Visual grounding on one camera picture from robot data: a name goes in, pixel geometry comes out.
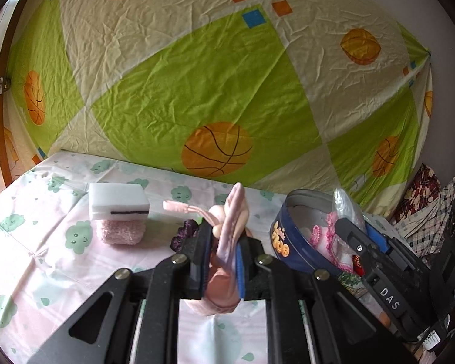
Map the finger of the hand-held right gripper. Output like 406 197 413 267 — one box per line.
365 223 435 296
334 218 431 344

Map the checkered cloth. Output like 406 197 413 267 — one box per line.
400 176 455 266

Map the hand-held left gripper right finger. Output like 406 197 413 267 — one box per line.
234 235 418 364

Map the pink fluffy sock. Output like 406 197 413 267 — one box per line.
93 218 147 248

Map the white sponge block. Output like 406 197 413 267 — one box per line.
88 182 150 221

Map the pink crochet cloth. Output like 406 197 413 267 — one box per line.
309 187 366 274

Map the round blue tin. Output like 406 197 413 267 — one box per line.
270 190 370 300

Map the purple scrunchie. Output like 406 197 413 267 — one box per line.
170 219 201 253

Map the pink satin cloth bundle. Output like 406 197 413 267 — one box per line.
163 182 258 317

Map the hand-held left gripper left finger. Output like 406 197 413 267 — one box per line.
26 220 213 364

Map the basketball printed sheet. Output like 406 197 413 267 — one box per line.
2 0 435 217

